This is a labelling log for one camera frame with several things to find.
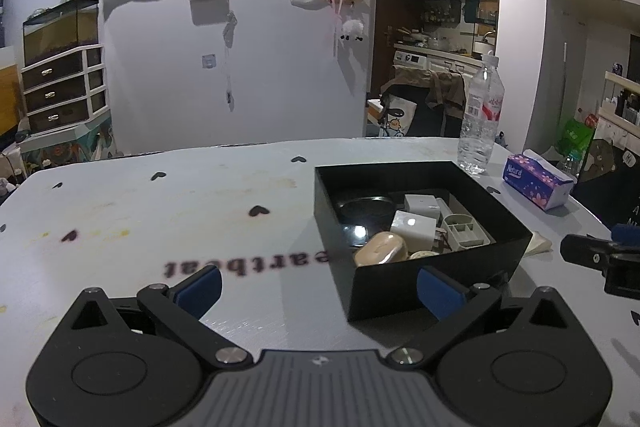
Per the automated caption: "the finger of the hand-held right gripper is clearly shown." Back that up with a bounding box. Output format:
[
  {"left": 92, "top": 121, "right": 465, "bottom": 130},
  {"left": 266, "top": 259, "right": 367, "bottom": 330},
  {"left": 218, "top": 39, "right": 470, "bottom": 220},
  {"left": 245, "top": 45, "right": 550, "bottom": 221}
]
[
  {"left": 560, "top": 234, "right": 640, "bottom": 277},
  {"left": 612, "top": 223, "right": 640, "bottom": 245}
]

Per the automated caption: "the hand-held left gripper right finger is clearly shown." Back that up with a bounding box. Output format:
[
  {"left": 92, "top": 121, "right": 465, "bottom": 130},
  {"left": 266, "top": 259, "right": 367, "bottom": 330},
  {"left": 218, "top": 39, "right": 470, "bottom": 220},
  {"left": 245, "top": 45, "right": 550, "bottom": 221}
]
[{"left": 385, "top": 264, "right": 583, "bottom": 368}]

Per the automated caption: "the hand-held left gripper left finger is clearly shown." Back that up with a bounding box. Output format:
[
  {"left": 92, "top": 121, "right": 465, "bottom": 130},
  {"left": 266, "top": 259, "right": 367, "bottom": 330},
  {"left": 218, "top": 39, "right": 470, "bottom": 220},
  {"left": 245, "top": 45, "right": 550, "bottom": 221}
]
[{"left": 60, "top": 264, "right": 251, "bottom": 368}]

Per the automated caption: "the black cardboard box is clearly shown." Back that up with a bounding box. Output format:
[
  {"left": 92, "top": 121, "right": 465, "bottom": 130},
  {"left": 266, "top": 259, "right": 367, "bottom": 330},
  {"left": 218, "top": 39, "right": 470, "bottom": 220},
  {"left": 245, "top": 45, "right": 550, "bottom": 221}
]
[{"left": 314, "top": 161, "right": 533, "bottom": 323}]

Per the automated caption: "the beige plastic compartment holder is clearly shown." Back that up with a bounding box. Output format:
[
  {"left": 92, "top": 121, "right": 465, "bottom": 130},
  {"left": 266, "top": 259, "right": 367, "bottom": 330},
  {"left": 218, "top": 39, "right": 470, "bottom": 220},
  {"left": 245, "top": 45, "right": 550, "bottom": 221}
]
[{"left": 437, "top": 199, "right": 493, "bottom": 252}]

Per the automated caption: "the white charging cube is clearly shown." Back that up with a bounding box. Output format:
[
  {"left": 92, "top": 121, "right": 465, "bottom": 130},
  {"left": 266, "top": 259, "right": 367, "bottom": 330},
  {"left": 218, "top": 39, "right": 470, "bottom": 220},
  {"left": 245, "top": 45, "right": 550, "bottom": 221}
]
[
  {"left": 404, "top": 193, "right": 441, "bottom": 214},
  {"left": 389, "top": 209, "right": 438, "bottom": 250}
]

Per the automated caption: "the beige oval case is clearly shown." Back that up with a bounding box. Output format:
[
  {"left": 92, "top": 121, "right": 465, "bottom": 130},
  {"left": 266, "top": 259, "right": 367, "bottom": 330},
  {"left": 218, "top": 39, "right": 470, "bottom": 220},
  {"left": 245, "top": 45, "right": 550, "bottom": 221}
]
[{"left": 354, "top": 231, "right": 408, "bottom": 267}]

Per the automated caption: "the black oval case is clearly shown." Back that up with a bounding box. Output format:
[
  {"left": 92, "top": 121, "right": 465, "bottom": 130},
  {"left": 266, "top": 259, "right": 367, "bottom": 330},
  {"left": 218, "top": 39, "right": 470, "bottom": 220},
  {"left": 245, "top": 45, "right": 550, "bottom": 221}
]
[{"left": 336, "top": 196, "right": 396, "bottom": 228}]

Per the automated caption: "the dark printed bag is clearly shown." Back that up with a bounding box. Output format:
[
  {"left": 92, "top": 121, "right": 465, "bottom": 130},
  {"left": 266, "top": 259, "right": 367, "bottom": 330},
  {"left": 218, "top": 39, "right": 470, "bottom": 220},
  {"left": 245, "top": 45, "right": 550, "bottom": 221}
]
[{"left": 572, "top": 137, "right": 640, "bottom": 228}]

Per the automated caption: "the purple floral tissue pack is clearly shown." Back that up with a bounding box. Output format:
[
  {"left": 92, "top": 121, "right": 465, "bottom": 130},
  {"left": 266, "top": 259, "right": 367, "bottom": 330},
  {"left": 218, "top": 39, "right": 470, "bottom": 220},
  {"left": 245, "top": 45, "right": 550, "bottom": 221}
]
[{"left": 501, "top": 152, "right": 576, "bottom": 212}]

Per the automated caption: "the green plastic bag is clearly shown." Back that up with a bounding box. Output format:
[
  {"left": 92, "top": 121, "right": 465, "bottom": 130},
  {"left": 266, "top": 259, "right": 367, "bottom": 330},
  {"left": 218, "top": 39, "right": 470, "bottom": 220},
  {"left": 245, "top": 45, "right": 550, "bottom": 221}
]
[{"left": 557, "top": 117, "right": 596, "bottom": 168}]

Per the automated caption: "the clear water bottle red label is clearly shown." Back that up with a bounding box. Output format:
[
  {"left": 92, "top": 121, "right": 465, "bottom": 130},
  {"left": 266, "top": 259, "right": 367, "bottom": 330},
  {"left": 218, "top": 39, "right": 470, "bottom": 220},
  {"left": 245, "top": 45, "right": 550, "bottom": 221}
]
[{"left": 457, "top": 54, "right": 506, "bottom": 175}]

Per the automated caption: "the white cartoon tote bag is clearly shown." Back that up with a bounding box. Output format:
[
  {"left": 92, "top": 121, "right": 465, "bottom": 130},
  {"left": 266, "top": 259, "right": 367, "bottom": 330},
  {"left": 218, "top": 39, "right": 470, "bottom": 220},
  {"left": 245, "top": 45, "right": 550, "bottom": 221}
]
[{"left": 377, "top": 94, "right": 418, "bottom": 138}]

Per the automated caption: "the painted cabinet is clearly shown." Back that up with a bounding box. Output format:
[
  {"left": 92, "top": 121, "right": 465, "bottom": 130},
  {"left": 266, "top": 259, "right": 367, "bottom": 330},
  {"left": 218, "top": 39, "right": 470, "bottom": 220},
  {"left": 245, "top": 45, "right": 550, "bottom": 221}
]
[{"left": 20, "top": 112, "right": 118, "bottom": 172}]

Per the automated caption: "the chair with brown jacket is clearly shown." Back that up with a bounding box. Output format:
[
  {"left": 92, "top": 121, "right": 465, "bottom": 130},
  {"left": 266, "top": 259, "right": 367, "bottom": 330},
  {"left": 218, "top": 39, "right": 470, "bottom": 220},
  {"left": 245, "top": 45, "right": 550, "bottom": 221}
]
[{"left": 380, "top": 69, "right": 468, "bottom": 138}]

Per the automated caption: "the white washing machine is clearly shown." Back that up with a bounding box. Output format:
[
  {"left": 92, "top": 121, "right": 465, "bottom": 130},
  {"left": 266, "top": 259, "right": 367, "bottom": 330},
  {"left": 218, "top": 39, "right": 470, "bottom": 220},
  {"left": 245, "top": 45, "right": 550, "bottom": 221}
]
[{"left": 394, "top": 49, "right": 431, "bottom": 70}]

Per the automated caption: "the white drawer unit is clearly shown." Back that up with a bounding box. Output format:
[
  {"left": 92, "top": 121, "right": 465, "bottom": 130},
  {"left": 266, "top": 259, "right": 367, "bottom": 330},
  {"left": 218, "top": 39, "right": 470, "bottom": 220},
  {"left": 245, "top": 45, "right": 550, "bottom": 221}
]
[{"left": 20, "top": 44, "right": 108, "bottom": 132}]

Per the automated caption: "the white sheep plush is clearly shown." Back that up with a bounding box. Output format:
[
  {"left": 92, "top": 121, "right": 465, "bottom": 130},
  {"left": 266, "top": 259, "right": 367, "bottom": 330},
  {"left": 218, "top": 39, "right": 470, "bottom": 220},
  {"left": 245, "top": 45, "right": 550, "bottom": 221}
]
[{"left": 337, "top": 19, "right": 365, "bottom": 42}]

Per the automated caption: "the glass fish tank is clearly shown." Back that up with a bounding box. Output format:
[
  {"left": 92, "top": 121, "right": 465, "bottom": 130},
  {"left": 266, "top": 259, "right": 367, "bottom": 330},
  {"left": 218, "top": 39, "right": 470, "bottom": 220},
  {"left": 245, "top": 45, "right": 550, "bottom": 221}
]
[{"left": 22, "top": 0, "right": 101, "bottom": 66}]

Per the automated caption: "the pink ribbon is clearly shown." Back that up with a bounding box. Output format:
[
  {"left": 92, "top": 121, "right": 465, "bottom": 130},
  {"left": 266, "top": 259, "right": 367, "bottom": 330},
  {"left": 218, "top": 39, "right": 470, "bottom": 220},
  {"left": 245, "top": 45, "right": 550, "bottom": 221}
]
[{"left": 327, "top": 0, "right": 353, "bottom": 58}]

